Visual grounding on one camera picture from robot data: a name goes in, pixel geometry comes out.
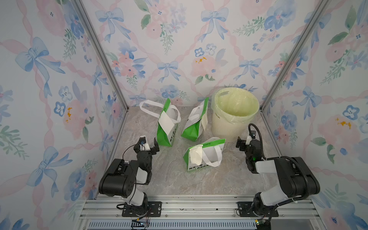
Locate green white bag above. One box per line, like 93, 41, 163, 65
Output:
181, 97, 209, 141
140, 99, 181, 147
183, 137, 226, 172

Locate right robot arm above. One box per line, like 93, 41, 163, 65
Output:
236, 136, 321, 217

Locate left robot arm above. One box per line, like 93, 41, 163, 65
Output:
99, 136, 162, 219

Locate cream trash bin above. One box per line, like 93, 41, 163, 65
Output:
211, 87, 260, 143

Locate green bin liner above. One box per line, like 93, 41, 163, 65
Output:
211, 87, 260, 124

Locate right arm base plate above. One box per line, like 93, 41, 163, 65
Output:
237, 201, 279, 218

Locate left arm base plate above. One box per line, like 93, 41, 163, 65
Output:
121, 201, 162, 218

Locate aluminium front rail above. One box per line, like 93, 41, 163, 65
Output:
74, 195, 327, 230

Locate left aluminium corner post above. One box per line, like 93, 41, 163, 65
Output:
71, 0, 129, 111

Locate aluminium corner post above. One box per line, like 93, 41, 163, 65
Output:
71, 0, 129, 111
260, 0, 330, 111

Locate right aluminium corner post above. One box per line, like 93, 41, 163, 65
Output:
260, 0, 330, 111

